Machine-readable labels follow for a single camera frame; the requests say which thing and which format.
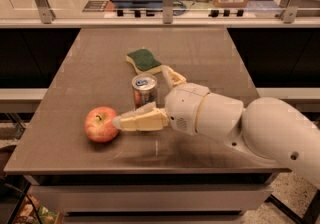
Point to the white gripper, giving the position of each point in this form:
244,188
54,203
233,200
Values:
182,106

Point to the left metal glass bracket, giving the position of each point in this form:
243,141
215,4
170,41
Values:
45,11

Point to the snack bags in bin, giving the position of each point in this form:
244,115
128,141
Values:
32,212

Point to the red apple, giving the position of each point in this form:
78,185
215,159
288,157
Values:
98,124

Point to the silver redbull can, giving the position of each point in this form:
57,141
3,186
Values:
144,88

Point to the green yellow sponge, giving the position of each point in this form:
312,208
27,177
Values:
143,61

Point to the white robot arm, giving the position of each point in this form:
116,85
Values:
267,130

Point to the grey table drawer front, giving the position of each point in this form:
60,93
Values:
152,198

